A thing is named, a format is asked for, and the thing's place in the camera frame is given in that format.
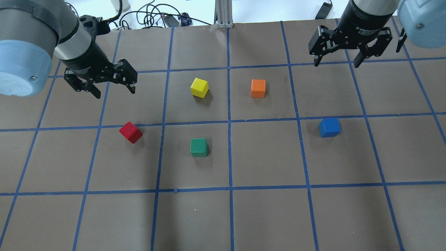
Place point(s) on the blue wooden block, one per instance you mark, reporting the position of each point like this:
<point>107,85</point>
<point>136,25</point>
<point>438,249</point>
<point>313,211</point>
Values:
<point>329,128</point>

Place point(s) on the black power adapter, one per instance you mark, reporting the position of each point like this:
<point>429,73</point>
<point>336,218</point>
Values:
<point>324,11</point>

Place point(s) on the white bottle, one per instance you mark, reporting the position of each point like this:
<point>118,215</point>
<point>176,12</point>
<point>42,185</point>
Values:
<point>121,5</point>

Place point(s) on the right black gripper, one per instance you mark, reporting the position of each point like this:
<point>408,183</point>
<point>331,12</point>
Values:
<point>362,21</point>

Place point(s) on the aluminium frame post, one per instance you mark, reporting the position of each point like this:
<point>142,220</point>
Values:
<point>223,14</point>

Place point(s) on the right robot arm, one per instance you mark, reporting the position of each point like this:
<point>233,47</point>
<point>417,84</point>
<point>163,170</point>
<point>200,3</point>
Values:
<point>423,21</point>

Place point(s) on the yellow wooden block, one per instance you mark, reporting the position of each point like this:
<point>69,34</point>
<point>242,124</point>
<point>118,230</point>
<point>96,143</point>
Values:
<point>199,88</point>

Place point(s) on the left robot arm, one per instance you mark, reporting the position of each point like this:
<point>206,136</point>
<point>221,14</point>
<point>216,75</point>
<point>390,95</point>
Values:
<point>34,31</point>

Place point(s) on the orange wooden block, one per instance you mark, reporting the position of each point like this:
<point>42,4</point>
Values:
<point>258,88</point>

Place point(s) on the red wooden block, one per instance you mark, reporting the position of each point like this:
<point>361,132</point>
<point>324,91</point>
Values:
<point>130,132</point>

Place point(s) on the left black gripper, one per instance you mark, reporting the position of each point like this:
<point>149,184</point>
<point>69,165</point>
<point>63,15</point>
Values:
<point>86,61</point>

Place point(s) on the green wooden block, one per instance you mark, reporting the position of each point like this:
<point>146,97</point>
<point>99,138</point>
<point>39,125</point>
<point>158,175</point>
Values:
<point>199,147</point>

